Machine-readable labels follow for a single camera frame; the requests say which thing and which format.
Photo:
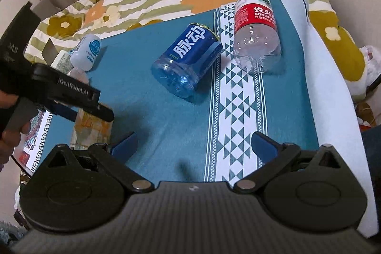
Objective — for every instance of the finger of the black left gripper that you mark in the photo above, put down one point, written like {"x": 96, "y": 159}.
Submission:
{"x": 100, "y": 111}

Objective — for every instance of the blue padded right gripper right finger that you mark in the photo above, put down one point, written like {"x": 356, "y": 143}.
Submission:
{"x": 276, "y": 158}

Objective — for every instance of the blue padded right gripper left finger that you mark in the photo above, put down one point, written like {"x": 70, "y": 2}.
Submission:
{"x": 112, "y": 157}

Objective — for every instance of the orange label small cup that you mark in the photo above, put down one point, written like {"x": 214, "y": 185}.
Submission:
{"x": 79, "y": 75}

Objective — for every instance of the green white label cup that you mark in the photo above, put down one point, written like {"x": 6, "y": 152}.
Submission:
{"x": 62, "y": 62}

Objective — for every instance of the white blue label cup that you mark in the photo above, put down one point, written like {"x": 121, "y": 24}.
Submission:
{"x": 86, "y": 52}

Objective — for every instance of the blue label cut bottle cup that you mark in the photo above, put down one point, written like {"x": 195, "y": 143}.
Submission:
{"x": 181, "y": 67}

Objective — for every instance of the grey metal triangular piece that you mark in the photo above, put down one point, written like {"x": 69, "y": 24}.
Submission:
{"x": 49, "y": 52}

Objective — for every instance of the patterned box under mat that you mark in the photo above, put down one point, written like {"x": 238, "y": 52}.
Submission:
{"x": 28, "y": 153}

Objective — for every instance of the teal patterned cloth mat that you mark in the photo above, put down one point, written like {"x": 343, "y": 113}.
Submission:
{"x": 302, "y": 98}

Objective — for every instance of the red label clear cut bottle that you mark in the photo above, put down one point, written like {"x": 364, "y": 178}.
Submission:
{"x": 256, "y": 46}

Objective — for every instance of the white plastic bag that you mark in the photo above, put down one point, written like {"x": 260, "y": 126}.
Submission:
{"x": 372, "y": 59}

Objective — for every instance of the floral striped bed quilt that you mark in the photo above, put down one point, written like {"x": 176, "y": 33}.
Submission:
{"x": 106, "y": 18}

